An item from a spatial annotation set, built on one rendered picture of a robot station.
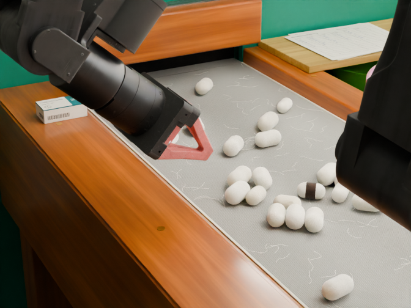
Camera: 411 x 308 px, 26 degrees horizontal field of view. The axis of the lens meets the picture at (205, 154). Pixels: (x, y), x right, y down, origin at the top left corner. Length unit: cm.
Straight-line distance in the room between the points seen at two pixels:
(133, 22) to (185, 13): 49
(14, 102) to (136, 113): 41
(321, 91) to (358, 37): 23
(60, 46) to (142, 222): 23
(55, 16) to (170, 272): 26
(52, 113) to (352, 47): 51
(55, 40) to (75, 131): 37
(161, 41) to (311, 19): 31
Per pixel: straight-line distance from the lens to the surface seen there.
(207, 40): 136
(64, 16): 80
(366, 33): 152
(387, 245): 96
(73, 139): 113
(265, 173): 104
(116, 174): 103
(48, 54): 80
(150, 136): 89
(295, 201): 100
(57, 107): 118
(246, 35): 139
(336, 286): 85
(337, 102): 126
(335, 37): 149
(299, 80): 133
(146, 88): 88
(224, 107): 129
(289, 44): 145
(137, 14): 85
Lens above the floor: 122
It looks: 25 degrees down
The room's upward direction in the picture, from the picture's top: straight up
